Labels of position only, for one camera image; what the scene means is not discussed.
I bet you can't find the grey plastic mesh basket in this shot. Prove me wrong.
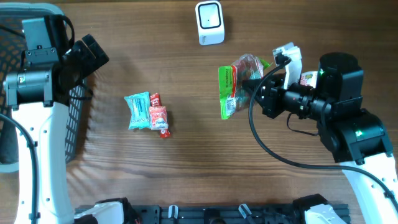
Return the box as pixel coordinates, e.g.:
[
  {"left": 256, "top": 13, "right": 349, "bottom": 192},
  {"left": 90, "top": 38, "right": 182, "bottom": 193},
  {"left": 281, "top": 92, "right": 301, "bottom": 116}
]
[{"left": 1, "top": 2, "right": 83, "bottom": 173}]

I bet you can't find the cup noodles cup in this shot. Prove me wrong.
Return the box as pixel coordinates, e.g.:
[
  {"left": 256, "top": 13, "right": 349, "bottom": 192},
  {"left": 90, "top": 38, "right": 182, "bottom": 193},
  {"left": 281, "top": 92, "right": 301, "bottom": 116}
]
[{"left": 300, "top": 71, "right": 318, "bottom": 88}]

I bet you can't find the red chocolate bar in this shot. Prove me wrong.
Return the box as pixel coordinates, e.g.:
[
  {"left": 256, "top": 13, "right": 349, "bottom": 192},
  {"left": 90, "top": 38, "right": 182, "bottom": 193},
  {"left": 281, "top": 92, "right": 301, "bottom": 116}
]
[{"left": 150, "top": 93, "right": 171, "bottom": 139}]

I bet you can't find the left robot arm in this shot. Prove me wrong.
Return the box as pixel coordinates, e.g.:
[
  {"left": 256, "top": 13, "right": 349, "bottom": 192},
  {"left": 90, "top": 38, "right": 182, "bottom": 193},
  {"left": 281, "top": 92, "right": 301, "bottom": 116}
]
[{"left": 4, "top": 14, "right": 124, "bottom": 223}]

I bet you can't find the teal tissue pack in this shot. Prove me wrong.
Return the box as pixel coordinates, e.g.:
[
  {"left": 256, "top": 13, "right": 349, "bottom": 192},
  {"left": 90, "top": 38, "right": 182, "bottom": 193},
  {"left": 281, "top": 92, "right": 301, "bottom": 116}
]
[{"left": 124, "top": 91, "right": 150, "bottom": 129}]

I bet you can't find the small red white packet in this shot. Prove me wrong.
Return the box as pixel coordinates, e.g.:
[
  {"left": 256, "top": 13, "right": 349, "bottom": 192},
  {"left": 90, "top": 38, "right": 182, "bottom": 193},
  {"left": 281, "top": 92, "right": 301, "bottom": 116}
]
[{"left": 149, "top": 106, "right": 169, "bottom": 130}]

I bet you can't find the white barcode scanner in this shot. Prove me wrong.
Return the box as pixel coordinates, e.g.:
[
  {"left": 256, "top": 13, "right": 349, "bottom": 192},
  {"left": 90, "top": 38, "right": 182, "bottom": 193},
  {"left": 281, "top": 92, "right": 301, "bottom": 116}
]
[{"left": 195, "top": 1, "right": 225, "bottom": 45}]

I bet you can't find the clear green snack bag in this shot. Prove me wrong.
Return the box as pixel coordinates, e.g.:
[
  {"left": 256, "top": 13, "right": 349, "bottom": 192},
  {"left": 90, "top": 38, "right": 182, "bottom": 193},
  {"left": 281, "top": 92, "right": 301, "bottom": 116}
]
[{"left": 218, "top": 54, "right": 271, "bottom": 119}]

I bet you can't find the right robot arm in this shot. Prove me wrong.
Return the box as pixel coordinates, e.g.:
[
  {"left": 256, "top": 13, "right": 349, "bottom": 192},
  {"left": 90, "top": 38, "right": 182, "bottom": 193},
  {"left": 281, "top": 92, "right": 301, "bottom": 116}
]
[{"left": 243, "top": 52, "right": 397, "bottom": 223}]

